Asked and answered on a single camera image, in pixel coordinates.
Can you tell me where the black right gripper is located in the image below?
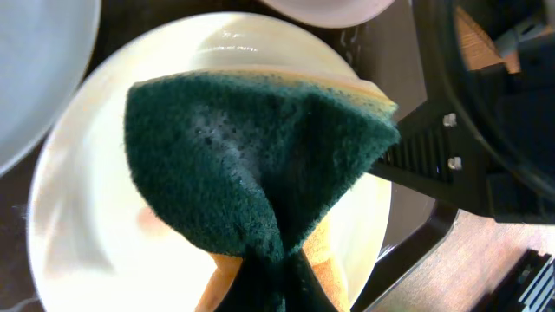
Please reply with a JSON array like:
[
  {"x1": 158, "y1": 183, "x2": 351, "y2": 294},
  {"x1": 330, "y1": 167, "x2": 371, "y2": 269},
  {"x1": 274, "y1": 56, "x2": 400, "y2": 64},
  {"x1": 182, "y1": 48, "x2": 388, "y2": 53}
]
[{"x1": 370, "y1": 1, "x2": 554, "y2": 224}]

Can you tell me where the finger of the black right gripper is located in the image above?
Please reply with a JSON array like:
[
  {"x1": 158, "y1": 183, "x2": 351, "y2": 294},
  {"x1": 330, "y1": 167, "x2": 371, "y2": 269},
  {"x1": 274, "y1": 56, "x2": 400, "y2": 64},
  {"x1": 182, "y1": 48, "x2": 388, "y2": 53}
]
[{"x1": 471, "y1": 250, "x2": 554, "y2": 312}]

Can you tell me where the pink plate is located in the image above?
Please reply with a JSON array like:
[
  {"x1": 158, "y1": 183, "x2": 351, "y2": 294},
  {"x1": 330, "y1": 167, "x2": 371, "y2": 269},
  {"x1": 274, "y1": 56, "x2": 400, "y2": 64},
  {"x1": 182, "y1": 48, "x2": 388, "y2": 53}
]
[{"x1": 261, "y1": 0, "x2": 395, "y2": 29}]

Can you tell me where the green and yellow sponge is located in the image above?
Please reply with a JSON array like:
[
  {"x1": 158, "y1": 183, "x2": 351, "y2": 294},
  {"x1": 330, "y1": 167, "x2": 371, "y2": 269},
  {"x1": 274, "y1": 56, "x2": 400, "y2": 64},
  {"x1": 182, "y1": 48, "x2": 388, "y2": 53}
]
[{"x1": 124, "y1": 68, "x2": 400, "y2": 311}]

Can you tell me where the cream plate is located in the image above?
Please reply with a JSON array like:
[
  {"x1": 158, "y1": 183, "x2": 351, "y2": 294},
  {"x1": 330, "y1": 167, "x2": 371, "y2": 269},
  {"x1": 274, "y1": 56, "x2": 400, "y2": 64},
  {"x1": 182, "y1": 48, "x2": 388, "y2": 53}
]
[{"x1": 26, "y1": 11, "x2": 394, "y2": 312}]

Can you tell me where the pale green plate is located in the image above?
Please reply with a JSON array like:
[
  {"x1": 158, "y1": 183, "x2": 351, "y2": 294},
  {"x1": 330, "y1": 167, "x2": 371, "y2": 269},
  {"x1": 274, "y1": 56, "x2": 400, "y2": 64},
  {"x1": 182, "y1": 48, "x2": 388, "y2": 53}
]
[{"x1": 1, "y1": 0, "x2": 101, "y2": 172}]

